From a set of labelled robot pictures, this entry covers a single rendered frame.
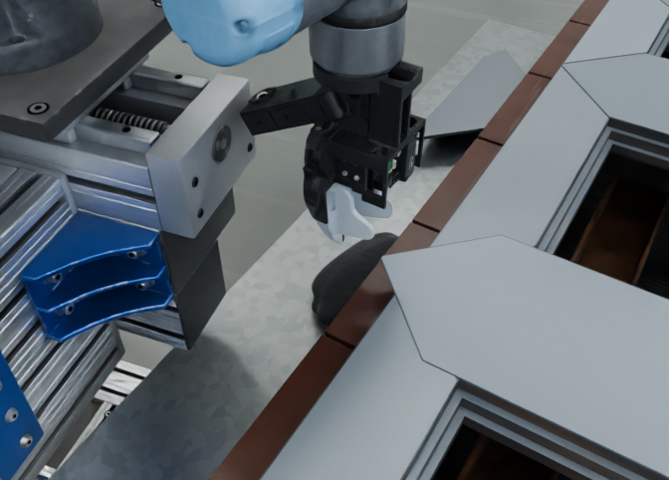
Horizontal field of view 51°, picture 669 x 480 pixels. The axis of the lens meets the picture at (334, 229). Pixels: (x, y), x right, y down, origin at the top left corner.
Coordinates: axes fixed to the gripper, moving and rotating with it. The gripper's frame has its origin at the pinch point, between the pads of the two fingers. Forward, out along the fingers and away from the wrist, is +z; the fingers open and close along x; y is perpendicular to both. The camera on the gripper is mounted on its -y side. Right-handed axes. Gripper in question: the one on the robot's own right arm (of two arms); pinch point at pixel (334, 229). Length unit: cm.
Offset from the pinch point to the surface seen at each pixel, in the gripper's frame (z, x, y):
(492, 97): 14, 52, -2
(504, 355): 0.5, -5.3, 20.3
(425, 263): 0.5, 0.9, 9.8
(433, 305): 0.5, -3.5, 12.7
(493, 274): 0.5, 3.0, 15.9
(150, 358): 86, 18, -61
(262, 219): 86, 70, -67
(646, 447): 0.6, -7.8, 32.8
